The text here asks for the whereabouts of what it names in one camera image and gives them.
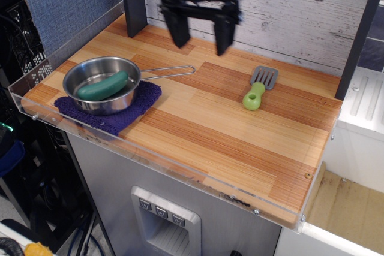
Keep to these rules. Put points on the green handled grey spatula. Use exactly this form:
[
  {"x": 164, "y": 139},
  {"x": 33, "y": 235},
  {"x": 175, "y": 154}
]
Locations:
[{"x": 263, "y": 79}]

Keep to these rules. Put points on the grey dispenser button panel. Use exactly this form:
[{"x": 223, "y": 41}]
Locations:
[{"x": 166, "y": 227}]

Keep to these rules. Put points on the purple knitted cloth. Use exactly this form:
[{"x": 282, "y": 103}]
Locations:
[{"x": 148, "y": 94}]

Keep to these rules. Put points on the silver pot with wire handle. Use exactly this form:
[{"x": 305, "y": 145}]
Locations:
[{"x": 97, "y": 69}]

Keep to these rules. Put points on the clear acrylic table guard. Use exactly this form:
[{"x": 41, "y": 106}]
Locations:
[{"x": 262, "y": 160}]

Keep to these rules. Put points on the dark right vertical post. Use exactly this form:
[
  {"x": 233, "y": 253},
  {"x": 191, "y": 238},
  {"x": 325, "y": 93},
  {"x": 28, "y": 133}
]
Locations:
[{"x": 357, "y": 46}]

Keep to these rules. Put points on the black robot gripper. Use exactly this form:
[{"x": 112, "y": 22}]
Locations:
[{"x": 224, "y": 13}]

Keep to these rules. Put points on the black plastic crate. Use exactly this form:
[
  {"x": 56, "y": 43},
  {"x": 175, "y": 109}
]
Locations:
[{"x": 24, "y": 44}]

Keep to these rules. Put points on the white toy sink unit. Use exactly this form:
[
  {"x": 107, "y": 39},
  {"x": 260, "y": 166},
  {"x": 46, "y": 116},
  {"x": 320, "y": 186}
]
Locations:
[{"x": 344, "y": 213}]

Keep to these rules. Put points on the silver toy fridge cabinet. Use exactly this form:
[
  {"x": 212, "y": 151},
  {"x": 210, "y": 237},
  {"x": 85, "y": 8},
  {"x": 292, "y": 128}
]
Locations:
[{"x": 226, "y": 229}]

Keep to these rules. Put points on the green toy cucumber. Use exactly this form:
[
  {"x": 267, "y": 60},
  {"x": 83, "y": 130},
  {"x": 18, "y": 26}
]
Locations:
[{"x": 105, "y": 88}]

